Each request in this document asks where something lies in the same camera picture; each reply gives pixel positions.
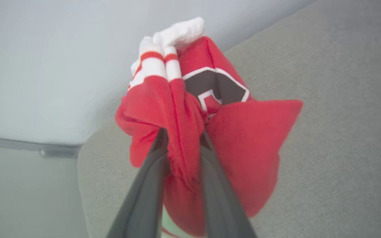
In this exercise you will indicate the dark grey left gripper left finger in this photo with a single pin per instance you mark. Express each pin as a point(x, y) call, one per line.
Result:
point(144, 198)

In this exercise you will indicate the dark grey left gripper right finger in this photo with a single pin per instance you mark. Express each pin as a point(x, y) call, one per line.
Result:
point(220, 205)

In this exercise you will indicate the red garment with white cuffs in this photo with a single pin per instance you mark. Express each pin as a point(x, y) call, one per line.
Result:
point(250, 148)

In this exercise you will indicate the grey skirting board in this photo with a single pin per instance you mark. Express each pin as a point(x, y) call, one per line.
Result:
point(28, 145)

